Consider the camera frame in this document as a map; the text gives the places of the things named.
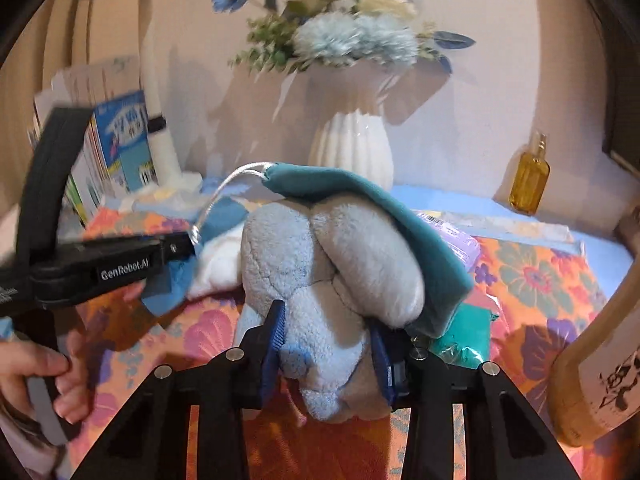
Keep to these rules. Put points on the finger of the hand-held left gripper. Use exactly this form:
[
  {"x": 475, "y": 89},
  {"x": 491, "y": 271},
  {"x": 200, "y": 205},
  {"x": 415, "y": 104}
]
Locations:
[{"x": 176, "y": 249}]

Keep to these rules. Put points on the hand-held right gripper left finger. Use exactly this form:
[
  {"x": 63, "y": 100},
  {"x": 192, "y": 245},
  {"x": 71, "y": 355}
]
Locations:
[{"x": 274, "y": 345}]

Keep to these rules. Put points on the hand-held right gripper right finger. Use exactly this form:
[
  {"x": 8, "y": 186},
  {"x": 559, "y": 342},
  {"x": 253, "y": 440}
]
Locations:
[{"x": 382, "y": 360}]

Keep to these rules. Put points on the green cotton swab bag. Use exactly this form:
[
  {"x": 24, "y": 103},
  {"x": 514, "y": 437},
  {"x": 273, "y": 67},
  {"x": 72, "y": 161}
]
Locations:
[{"x": 470, "y": 330}]

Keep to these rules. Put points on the person's left hand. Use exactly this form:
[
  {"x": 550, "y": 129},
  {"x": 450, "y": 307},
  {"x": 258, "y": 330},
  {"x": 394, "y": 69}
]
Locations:
[{"x": 30, "y": 365}]

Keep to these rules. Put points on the blue cover book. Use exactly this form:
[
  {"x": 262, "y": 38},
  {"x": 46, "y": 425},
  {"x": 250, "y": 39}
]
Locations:
[{"x": 125, "y": 135}]

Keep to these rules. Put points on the purple packet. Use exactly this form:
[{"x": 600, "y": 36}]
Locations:
[{"x": 462, "y": 247}]

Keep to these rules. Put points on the floral orange tablecloth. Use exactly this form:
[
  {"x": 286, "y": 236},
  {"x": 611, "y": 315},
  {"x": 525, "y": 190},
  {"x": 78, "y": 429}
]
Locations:
[{"x": 530, "y": 280}]

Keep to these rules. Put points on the row of upright books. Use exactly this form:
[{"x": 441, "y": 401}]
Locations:
[{"x": 85, "y": 85}]

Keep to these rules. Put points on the clear plastic sheet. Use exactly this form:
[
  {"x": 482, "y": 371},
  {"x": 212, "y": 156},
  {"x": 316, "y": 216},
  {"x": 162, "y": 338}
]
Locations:
[{"x": 525, "y": 230}]

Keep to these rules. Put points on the white ribbed vase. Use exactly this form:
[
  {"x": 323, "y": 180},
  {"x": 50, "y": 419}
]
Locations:
[{"x": 350, "y": 145}]

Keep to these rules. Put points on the amber glass bottle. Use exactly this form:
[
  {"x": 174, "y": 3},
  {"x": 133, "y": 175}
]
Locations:
[{"x": 529, "y": 180}]

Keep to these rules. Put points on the artificial flower bouquet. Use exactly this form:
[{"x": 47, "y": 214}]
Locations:
[{"x": 330, "y": 35}]

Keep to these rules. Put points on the black wall television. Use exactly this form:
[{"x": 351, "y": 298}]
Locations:
[{"x": 625, "y": 110}]

